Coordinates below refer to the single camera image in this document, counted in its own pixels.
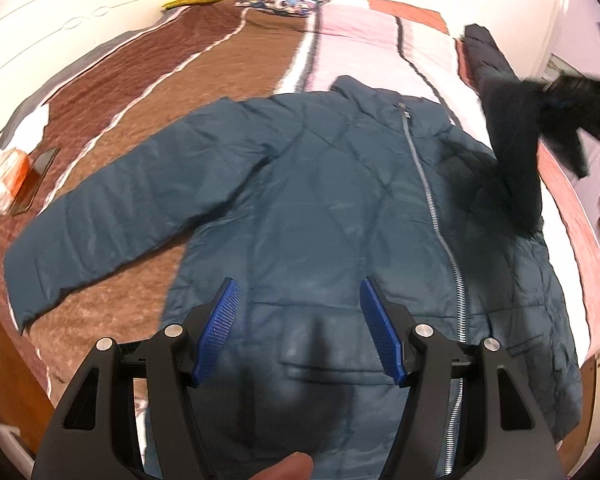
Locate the person's left hand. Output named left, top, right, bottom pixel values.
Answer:
left=250, top=452, right=314, bottom=480

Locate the black puffer jacket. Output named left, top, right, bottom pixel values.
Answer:
left=463, top=24, right=542, bottom=235

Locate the teal quilted puffer jacket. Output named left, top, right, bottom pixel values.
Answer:
left=4, top=76, right=582, bottom=479

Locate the white bed headboard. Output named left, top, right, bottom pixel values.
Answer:
left=0, top=0, right=166, bottom=132

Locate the black smartphone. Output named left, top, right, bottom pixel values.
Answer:
left=8, top=148, right=59, bottom=217

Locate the brown pink striped quilt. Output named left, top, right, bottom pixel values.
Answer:
left=0, top=0, right=600, bottom=404

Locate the orange white plastic bag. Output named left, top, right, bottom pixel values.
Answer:
left=0, top=148, right=31, bottom=216

